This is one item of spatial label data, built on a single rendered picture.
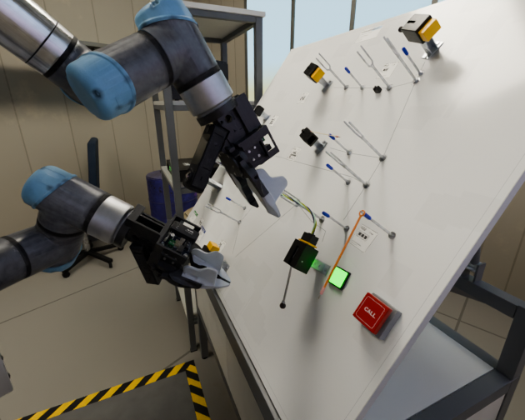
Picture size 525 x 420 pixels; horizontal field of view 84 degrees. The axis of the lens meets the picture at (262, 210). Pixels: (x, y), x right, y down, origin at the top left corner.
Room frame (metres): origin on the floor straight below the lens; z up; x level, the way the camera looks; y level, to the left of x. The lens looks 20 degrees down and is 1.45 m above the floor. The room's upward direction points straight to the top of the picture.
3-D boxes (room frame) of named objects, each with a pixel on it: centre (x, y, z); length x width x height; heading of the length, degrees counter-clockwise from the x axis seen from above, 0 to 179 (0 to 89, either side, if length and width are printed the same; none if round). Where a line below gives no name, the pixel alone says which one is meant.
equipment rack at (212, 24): (1.77, 0.34, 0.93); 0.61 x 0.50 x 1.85; 24
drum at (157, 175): (3.05, 0.97, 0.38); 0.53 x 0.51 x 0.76; 47
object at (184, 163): (1.69, 0.37, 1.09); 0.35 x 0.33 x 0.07; 24
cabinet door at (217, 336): (1.10, 0.24, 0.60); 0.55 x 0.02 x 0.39; 24
